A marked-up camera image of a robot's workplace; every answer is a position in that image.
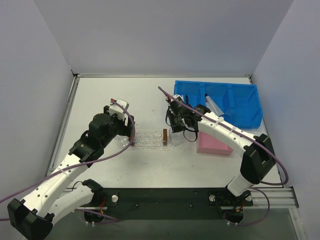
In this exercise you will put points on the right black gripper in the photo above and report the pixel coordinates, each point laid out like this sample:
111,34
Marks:
173,120

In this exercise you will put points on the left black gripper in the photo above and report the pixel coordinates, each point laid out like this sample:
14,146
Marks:
129,125

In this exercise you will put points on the clear plastic cup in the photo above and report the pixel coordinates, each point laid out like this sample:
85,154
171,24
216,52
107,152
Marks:
176,138
122,141

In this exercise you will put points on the white toothpaste tube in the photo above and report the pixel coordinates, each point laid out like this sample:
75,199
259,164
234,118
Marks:
210,104

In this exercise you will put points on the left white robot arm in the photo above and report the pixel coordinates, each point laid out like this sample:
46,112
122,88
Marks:
36,213

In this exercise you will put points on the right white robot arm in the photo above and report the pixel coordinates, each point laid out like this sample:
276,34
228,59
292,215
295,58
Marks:
255,150

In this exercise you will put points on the black toothbrush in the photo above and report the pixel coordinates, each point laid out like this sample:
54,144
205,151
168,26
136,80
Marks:
186,99

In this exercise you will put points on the clear textured oval tray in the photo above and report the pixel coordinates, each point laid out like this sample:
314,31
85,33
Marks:
165,148

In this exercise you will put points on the pink plastic box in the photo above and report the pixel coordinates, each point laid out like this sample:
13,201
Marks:
207,144

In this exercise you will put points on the blue compartment bin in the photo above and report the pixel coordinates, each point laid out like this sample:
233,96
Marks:
240,103

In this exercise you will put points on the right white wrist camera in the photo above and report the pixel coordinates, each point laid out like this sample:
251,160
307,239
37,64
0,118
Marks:
174,100

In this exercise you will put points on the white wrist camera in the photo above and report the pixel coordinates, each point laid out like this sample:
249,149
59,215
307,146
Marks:
174,100
118,107

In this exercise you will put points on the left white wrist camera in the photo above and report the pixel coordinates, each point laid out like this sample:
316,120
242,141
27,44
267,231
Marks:
118,107

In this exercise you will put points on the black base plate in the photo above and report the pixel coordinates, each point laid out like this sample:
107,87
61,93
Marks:
204,203

